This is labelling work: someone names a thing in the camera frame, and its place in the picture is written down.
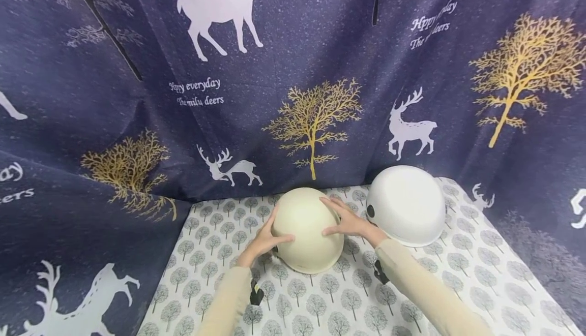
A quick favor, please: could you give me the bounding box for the cream helmet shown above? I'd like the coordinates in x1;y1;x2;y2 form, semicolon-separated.
271;187;345;275

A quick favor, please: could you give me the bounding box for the white helmet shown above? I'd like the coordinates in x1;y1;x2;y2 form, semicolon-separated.
365;165;447;248

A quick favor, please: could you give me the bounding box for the person's left forearm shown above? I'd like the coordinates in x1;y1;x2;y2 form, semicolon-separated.
196;266;253;336

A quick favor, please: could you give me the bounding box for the person's right forearm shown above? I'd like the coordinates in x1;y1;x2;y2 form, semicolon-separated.
374;238;495;336

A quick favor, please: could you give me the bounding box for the person's right hand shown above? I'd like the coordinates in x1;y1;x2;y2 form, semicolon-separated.
319;196;388;248

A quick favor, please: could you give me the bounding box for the person's left hand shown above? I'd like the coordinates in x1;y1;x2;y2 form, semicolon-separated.
236;204;296;269

